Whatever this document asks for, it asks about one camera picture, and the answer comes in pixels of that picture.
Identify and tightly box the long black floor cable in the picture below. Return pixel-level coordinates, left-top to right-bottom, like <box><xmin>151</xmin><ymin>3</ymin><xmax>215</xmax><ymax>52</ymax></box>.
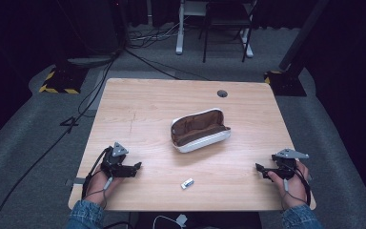
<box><xmin>0</xmin><ymin>52</ymin><xmax>122</xmax><ymax>229</ymax></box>

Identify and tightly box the white desk frame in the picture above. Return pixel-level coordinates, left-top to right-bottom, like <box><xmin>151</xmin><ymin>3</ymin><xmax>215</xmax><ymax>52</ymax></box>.
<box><xmin>174</xmin><ymin>0</ymin><xmax>255</xmax><ymax>59</ymax></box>

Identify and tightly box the white charger with cable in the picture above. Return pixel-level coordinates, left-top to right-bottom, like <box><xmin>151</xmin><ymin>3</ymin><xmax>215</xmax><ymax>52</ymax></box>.
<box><xmin>152</xmin><ymin>214</ymin><xmax>189</xmax><ymax>229</ymax></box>

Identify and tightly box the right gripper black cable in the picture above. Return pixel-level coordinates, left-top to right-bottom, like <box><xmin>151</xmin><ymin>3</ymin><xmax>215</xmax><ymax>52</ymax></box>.
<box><xmin>290</xmin><ymin>165</ymin><xmax>313</xmax><ymax>206</ymax></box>

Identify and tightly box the small white USB stick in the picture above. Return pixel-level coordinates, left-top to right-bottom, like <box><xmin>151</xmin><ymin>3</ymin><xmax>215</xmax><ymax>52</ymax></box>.
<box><xmin>180</xmin><ymin>177</ymin><xmax>195</xmax><ymax>191</ymax></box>

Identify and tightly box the black stand base striped edge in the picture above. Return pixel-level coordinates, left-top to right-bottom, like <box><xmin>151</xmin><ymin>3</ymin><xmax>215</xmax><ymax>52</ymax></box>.
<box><xmin>264</xmin><ymin>70</ymin><xmax>308</xmax><ymax>97</ymax></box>
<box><xmin>38</xmin><ymin>65</ymin><xmax>90</xmax><ymax>95</ymax></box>

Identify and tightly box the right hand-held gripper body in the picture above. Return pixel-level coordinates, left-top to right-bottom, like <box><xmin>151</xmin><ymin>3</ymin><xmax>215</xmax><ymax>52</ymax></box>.
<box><xmin>271</xmin><ymin>148</ymin><xmax>310</xmax><ymax>181</ymax></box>

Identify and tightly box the bundle of floor cables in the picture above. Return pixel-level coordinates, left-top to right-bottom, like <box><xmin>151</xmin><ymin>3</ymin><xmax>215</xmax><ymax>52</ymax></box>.
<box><xmin>125</xmin><ymin>22</ymin><xmax>185</xmax><ymax>51</ymax></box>

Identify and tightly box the white open pencil case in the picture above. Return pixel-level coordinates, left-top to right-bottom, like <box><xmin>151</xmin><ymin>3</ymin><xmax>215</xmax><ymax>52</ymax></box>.
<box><xmin>170</xmin><ymin>108</ymin><xmax>232</xmax><ymax>154</ymax></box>

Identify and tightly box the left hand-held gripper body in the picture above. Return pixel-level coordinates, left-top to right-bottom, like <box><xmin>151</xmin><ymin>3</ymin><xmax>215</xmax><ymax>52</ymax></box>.
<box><xmin>100</xmin><ymin>141</ymin><xmax>138</xmax><ymax>178</ymax></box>

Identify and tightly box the person's right hand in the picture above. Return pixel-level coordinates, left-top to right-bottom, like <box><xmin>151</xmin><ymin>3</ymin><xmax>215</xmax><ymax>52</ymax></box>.
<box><xmin>268</xmin><ymin>159</ymin><xmax>310</xmax><ymax>210</ymax></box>

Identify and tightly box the black chair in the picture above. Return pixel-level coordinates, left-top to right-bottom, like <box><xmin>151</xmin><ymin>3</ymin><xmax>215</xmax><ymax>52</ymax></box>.
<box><xmin>198</xmin><ymin>0</ymin><xmax>259</xmax><ymax>64</ymax></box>

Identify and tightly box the person's left hand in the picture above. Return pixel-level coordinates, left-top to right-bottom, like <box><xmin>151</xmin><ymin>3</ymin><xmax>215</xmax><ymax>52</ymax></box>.
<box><xmin>84</xmin><ymin>164</ymin><xmax>125</xmax><ymax>208</ymax></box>

